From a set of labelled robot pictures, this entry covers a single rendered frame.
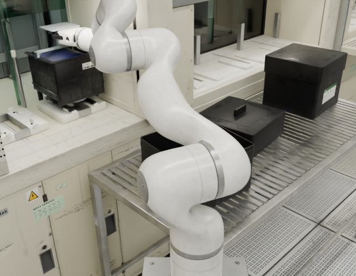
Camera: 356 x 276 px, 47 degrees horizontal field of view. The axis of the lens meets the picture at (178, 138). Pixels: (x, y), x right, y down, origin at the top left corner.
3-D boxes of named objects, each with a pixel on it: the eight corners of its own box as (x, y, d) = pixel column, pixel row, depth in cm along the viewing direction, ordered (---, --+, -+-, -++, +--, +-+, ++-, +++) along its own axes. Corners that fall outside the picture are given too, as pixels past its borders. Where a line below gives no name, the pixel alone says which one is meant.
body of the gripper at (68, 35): (73, 51, 148) (57, 46, 155) (97, 46, 154) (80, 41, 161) (70, 30, 145) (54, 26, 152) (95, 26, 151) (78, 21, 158)
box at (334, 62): (314, 120, 187) (322, 67, 175) (259, 104, 204) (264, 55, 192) (339, 101, 206) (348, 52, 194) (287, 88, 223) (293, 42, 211)
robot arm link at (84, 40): (91, 21, 146) (73, 39, 144) (113, 27, 138) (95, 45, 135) (103, 39, 153) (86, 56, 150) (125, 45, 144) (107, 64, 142)
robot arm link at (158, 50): (181, 219, 83) (250, 199, 89) (192, 188, 74) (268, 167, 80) (110, 57, 110) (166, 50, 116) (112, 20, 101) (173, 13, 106)
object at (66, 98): (57, 117, 160) (44, 36, 145) (32, 103, 172) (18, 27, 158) (108, 99, 175) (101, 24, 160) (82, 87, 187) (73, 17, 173)
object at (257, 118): (251, 159, 158) (254, 129, 152) (190, 137, 174) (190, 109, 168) (285, 131, 178) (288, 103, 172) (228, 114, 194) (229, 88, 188)
